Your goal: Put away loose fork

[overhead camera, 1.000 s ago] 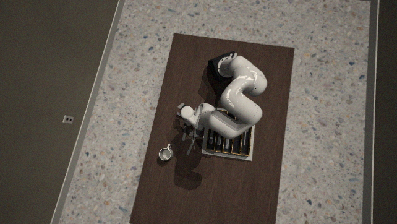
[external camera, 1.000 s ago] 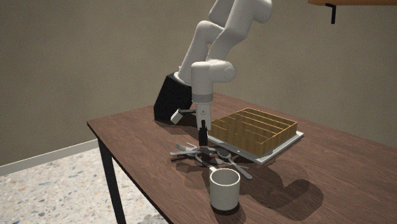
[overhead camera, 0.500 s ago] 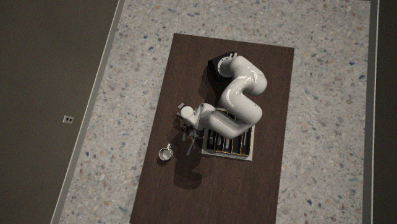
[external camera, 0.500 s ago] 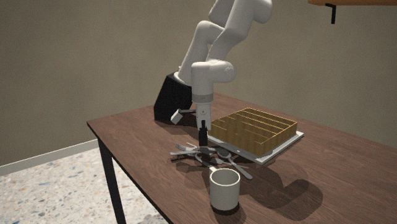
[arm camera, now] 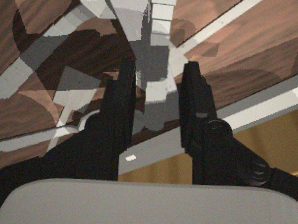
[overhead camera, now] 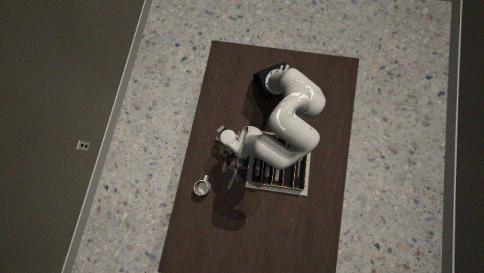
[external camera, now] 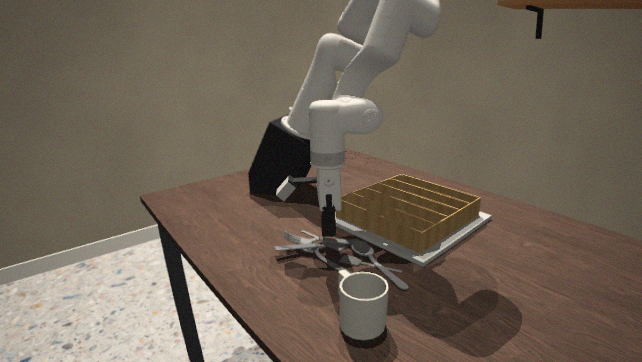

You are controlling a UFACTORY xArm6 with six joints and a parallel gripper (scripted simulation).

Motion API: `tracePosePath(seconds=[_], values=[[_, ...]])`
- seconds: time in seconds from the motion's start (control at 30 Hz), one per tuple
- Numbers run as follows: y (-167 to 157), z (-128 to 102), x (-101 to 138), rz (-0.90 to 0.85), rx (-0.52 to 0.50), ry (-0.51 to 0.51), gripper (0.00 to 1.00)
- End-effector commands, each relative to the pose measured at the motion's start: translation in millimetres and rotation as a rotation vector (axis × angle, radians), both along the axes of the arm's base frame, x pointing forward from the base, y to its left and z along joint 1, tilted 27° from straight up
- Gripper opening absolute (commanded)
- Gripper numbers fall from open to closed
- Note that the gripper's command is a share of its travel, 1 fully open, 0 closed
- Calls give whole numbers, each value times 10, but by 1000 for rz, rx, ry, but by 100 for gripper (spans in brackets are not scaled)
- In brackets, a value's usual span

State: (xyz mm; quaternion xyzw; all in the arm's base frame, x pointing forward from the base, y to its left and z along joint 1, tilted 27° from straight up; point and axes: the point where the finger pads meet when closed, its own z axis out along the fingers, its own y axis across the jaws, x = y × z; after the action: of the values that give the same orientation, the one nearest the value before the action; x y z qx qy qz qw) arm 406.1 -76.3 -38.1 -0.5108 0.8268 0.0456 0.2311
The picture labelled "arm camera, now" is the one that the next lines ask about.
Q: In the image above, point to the white flat base plate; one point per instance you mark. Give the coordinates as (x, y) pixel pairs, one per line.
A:
(265, 105)

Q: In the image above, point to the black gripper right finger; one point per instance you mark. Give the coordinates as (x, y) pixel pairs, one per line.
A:
(218, 158)

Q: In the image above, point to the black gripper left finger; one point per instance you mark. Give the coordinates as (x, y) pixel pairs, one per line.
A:
(93, 153)

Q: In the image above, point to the brown wooden cutlery tray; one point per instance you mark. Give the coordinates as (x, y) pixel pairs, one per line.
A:
(276, 141)

